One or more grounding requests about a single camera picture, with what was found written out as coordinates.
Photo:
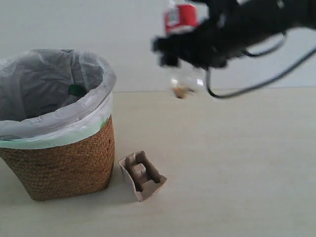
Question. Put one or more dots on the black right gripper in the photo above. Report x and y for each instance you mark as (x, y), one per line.
(211, 43)

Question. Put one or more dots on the red label plastic bottle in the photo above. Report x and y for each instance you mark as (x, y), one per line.
(185, 79)

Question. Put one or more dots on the green label water bottle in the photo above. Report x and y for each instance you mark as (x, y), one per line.
(71, 95)

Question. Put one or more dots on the grey cardboard pulp tray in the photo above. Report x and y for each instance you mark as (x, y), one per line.
(141, 175)

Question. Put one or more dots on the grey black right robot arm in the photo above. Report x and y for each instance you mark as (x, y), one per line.
(266, 18)

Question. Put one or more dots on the woven wicker trash basket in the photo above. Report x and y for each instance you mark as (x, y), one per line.
(72, 170)

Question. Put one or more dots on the translucent green-edged bin liner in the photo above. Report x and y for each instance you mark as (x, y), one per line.
(30, 87)

